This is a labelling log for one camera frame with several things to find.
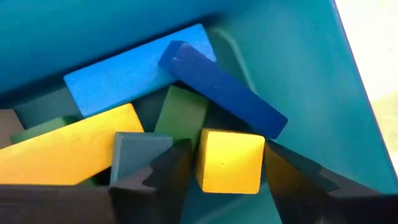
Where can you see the yellow wooden cube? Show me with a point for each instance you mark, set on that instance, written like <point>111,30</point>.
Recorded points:
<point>230,161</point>

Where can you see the teal plastic bin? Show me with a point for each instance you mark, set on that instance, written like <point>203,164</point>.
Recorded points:
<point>295,77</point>

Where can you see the dark blue plank block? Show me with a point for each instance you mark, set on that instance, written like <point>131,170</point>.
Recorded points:
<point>224,90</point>

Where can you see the green plank block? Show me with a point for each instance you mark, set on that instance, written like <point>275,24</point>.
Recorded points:
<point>37,130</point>
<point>182,115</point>

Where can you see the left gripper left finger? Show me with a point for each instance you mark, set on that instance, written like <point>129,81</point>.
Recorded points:
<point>140,202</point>

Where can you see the teal plank block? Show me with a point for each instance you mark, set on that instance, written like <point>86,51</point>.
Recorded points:
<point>133,152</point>

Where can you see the yellow plank block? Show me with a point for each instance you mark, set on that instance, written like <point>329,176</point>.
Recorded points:
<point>62,152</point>

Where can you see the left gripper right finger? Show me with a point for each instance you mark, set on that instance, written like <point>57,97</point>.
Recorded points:
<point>311,199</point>

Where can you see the pink plank block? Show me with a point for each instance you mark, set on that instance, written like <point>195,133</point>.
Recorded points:
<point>9,127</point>

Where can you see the light blue plank block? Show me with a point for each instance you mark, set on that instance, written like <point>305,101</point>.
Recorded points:
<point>124,81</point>

